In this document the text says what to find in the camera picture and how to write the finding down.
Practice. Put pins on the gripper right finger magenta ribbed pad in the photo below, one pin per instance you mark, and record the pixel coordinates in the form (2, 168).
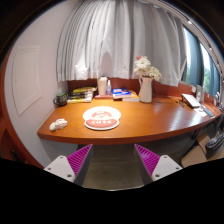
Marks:
(153, 167)

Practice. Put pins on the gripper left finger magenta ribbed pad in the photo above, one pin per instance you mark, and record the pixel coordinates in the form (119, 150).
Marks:
(73, 167)

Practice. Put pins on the white computer mouse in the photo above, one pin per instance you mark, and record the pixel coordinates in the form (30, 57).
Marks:
(58, 124)

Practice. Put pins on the round red white mouse pad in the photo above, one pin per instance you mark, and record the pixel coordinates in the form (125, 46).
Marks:
(101, 118)

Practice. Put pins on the black bag under desk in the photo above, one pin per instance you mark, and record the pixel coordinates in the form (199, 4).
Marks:
(214, 145)

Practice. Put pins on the dark green mug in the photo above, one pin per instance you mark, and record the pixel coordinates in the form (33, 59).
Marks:
(60, 100)

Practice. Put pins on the stack of yellow green books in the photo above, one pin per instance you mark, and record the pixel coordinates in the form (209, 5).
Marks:
(84, 94)

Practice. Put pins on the white laptop stand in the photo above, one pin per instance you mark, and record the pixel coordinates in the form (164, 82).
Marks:
(192, 101)

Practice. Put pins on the red tray under container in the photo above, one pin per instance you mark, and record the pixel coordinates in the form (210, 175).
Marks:
(103, 97)

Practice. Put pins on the blue book stack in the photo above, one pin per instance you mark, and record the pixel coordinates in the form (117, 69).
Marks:
(125, 95)

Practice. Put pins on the black remote control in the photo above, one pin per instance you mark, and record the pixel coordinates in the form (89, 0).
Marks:
(208, 112)

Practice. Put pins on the clear small bottle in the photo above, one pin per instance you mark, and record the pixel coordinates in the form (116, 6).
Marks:
(108, 89)

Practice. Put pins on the white ceramic vase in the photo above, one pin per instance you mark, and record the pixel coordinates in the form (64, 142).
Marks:
(145, 93)

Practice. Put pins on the white cylindrical container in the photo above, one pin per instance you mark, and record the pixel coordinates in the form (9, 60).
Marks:
(102, 83)

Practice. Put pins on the white flower bouquet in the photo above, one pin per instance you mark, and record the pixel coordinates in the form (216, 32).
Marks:
(143, 68)

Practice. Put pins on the white sheer curtain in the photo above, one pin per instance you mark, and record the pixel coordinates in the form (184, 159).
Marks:
(104, 37)

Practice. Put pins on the white wall panel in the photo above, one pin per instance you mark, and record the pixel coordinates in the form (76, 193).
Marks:
(25, 77)

